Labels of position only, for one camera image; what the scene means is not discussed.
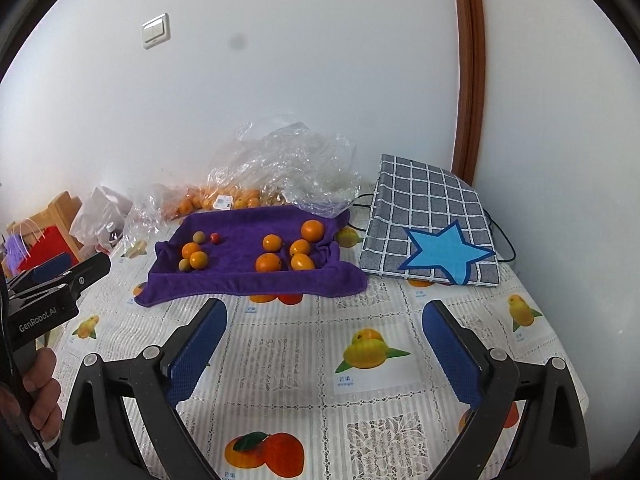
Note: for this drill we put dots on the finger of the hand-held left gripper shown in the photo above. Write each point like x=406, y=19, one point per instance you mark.
x=80, y=272
x=50, y=265

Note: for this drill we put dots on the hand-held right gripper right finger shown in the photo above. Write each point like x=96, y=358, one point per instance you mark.
x=450, y=355

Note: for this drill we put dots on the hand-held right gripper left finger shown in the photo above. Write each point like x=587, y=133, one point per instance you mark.
x=197, y=355

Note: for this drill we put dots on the purple towel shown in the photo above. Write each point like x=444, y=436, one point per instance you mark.
x=240, y=280

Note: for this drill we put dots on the yellow-green longan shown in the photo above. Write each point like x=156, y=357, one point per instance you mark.
x=199, y=236
x=184, y=265

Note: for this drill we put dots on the round orange tangerine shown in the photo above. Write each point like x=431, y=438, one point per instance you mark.
x=199, y=260
x=312, y=230
x=268, y=263
x=272, y=243
x=190, y=248

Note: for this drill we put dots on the oval orange kumquat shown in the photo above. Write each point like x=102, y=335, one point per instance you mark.
x=303, y=263

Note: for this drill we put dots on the small round orange kumquat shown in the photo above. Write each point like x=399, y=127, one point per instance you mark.
x=300, y=247

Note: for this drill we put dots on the person's left hand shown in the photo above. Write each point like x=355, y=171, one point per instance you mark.
x=42, y=375

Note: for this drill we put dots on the red paper bag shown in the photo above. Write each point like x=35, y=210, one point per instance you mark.
x=47, y=245

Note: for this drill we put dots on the purple fringed item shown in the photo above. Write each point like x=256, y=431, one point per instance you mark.
x=15, y=255

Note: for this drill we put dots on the dark bottle with white cap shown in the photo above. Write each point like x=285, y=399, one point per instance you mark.
x=112, y=237

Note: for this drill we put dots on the cardboard box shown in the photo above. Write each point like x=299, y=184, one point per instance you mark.
x=65, y=205

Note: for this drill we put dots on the white plastic bag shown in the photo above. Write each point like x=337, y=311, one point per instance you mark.
x=100, y=210

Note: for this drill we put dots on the small clear plastic bag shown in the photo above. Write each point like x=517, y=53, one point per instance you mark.
x=145, y=215

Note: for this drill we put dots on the fruit-print lace tablecloth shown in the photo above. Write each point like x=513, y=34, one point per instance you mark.
x=300, y=350

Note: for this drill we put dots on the grey checked star cushion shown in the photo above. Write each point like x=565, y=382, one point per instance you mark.
x=425, y=210

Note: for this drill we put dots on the pile of bagged oranges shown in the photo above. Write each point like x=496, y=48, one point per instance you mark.
x=210, y=199

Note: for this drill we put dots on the white price label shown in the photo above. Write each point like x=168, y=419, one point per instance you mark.
x=223, y=202

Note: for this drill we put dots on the large clear plastic bag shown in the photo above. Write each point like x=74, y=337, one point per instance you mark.
x=300, y=170

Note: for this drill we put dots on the white light switch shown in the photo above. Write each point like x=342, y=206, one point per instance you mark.
x=156, y=30

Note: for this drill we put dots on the brown wooden door frame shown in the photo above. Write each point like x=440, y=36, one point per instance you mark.
x=470, y=60

